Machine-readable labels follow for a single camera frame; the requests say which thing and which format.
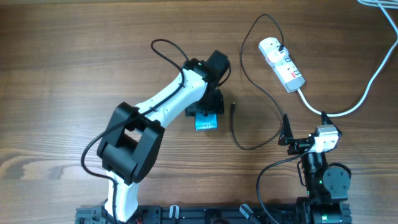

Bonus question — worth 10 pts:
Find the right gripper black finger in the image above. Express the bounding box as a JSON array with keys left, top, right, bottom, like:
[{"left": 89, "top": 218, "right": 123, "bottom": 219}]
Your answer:
[
  {"left": 278, "top": 114, "right": 294, "bottom": 146},
  {"left": 321, "top": 111, "right": 343, "bottom": 136}
]

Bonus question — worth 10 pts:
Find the black charging cable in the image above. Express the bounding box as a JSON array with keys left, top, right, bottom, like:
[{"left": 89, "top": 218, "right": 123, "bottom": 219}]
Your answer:
[{"left": 229, "top": 13, "right": 286, "bottom": 151}]

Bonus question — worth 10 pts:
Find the blue screen smartphone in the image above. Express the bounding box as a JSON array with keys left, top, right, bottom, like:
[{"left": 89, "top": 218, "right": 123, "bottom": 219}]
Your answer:
[{"left": 195, "top": 113, "right": 218, "bottom": 131}]

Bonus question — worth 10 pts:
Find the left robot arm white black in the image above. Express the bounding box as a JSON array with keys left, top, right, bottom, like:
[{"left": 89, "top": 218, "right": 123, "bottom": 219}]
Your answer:
[{"left": 97, "top": 50, "right": 231, "bottom": 223}]

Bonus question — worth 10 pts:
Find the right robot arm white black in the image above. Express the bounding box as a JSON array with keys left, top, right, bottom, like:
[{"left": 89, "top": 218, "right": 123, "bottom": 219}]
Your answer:
[{"left": 278, "top": 112, "right": 353, "bottom": 224}]

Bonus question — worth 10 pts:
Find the white usb charger adapter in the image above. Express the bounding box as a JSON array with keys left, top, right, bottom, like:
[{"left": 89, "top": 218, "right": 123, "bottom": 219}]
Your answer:
[{"left": 266, "top": 48, "right": 289, "bottom": 65}]

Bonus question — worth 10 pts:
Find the white power strip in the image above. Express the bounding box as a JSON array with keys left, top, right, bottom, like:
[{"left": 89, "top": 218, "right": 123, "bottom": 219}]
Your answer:
[{"left": 258, "top": 37, "right": 305, "bottom": 93}]

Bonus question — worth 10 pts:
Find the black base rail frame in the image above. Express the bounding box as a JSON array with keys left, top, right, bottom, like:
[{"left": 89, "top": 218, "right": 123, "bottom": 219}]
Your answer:
[{"left": 75, "top": 203, "right": 352, "bottom": 224}]

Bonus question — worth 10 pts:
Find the white power strip cord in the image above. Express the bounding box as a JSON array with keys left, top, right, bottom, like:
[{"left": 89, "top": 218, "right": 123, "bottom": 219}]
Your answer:
[{"left": 297, "top": 0, "right": 398, "bottom": 118}]

